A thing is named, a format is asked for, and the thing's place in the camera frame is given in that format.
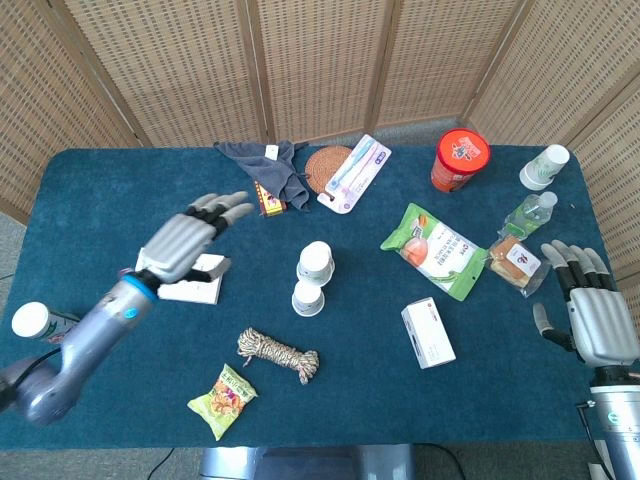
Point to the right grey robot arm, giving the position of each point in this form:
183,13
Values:
620,425

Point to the small red yellow box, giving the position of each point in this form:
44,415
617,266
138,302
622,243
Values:
272,205

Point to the woven rattan folding screen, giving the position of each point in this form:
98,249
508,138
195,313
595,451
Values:
320,60

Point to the white paper cup green leaves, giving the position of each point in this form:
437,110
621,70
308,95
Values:
315,279

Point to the packaged bread slices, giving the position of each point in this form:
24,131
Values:
517,262

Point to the white capped green bottle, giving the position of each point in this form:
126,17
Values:
30,320

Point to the white paper cup blue flower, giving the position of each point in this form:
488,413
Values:
307,300

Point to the red instant noodle tub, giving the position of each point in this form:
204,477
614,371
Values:
460,155

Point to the flat white product box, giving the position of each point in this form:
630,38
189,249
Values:
200,292

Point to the green snack packet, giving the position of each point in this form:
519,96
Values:
222,400

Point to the pink toothbrush blister pack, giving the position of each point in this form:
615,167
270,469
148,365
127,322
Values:
355,172

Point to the round woven brown coaster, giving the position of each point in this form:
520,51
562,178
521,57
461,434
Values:
317,170

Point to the grey cloth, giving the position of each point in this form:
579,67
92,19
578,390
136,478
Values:
260,160

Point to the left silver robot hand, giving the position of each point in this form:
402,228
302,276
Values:
177,245

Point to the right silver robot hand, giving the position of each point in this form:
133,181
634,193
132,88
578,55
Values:
600,320

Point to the white paper cup green flower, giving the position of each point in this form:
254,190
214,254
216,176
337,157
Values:
315,254

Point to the clear plastic bottle green label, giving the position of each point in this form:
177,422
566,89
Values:
530,215

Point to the green white snack pouch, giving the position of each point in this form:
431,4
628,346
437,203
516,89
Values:
435,250

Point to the white stapler box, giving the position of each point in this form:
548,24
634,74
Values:
430,335

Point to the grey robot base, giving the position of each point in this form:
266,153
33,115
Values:
310,465

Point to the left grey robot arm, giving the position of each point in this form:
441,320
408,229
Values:
85,340

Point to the stack of paper cups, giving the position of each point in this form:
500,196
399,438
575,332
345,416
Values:
542,167

